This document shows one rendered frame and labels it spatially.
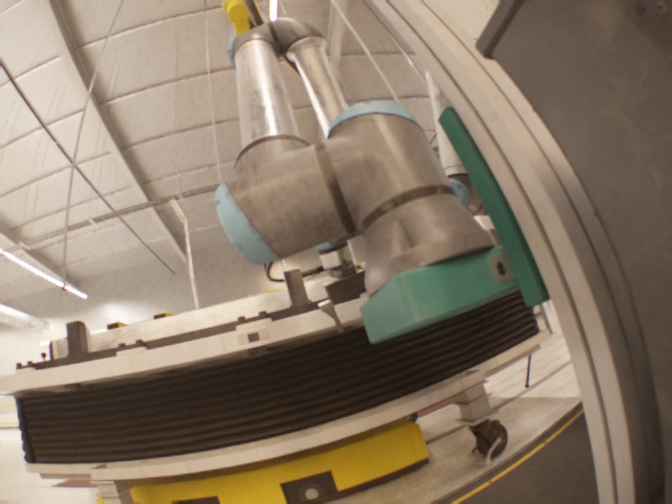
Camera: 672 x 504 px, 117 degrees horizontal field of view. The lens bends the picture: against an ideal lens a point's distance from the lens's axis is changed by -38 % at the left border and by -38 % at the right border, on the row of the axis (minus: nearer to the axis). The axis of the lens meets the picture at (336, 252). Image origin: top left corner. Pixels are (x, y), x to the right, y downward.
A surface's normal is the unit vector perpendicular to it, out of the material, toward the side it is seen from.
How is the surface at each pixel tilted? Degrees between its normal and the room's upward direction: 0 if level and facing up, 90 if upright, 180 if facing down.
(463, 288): 90
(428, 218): 70
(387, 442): 90
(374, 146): 90
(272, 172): 77
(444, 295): 90
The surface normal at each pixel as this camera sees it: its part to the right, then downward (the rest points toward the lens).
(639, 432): 0.19, -0.38
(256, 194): -0.18, -0.17
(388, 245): -0.74, -0.34
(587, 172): -0.94, 0.20
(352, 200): 0.08, 0.47
